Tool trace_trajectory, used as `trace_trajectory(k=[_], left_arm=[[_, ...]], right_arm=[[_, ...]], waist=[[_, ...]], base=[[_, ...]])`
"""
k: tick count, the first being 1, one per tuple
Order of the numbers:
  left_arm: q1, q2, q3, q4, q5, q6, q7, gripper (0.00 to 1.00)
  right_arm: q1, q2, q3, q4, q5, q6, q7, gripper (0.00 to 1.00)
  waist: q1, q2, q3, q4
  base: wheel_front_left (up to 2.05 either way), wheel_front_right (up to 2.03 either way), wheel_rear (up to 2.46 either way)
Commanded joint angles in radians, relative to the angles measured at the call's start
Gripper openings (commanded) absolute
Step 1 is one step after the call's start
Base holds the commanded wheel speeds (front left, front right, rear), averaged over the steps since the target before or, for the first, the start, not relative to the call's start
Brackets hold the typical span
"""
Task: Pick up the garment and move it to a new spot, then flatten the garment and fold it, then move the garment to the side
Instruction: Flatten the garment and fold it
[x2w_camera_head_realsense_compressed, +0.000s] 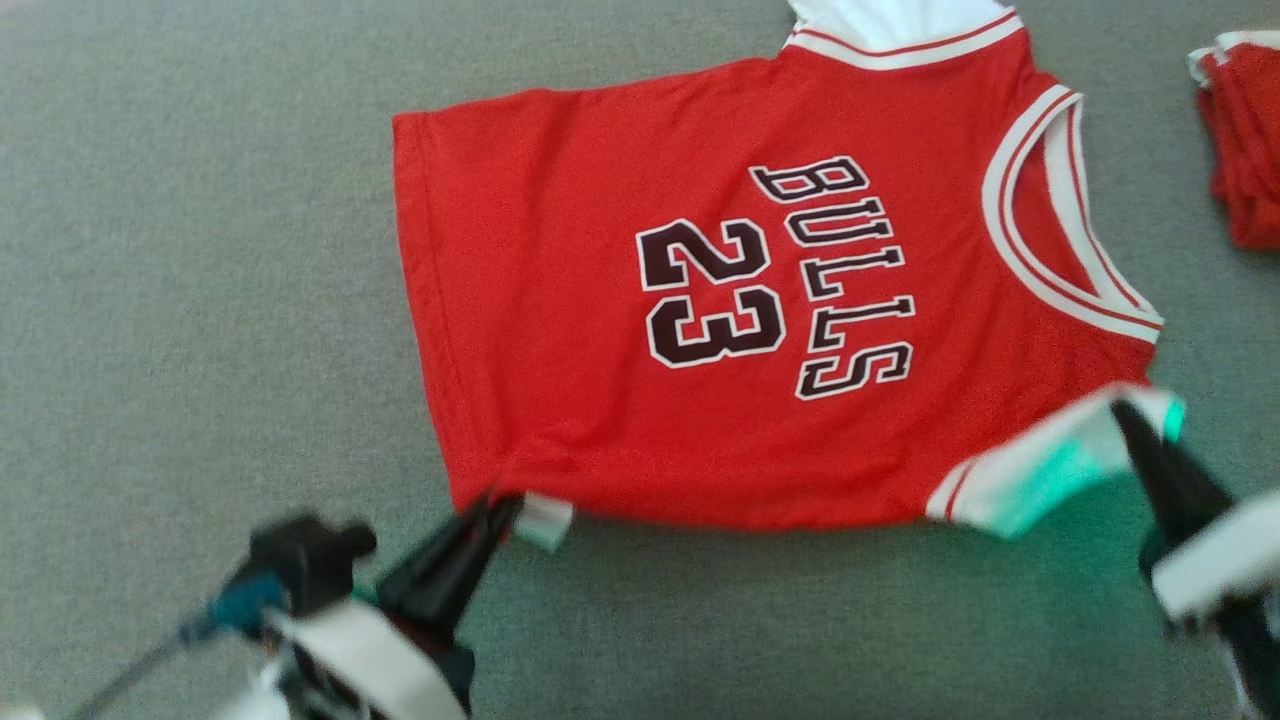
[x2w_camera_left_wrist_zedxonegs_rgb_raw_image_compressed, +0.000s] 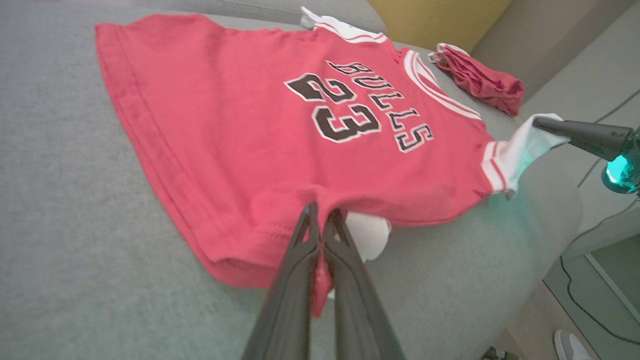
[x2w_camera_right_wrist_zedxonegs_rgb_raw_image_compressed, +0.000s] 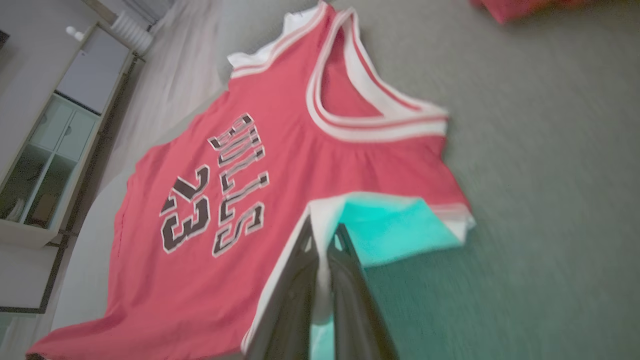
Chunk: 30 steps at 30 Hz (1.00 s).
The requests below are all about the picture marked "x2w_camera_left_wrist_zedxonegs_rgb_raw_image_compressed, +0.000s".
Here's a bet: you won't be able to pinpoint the small dark grey object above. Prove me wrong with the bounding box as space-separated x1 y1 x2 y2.
481 346 519 360

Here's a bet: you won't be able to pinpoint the yellow sofa cushion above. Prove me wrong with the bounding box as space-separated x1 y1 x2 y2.
367 0 513 53

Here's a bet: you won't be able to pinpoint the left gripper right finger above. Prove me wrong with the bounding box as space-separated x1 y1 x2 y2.
322 208 406 360

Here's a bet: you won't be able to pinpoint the red Bulls 23 jersey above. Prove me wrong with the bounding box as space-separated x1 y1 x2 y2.
94 6 571 318

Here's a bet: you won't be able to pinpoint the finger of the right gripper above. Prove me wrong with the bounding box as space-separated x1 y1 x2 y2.
532 116 635 162

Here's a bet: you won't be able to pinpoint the grey sofa back cushion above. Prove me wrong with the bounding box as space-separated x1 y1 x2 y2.
125 0 388 35

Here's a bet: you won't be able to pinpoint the red shorts with white stripe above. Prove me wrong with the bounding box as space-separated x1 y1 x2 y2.
427 42 525 118

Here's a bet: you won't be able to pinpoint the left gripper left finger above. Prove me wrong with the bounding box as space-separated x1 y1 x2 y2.
241 202 321 360

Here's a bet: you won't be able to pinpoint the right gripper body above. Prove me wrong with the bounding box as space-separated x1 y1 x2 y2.
600 126 640 196

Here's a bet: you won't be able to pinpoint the white shoe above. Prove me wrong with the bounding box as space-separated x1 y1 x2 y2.
553 329 597 360

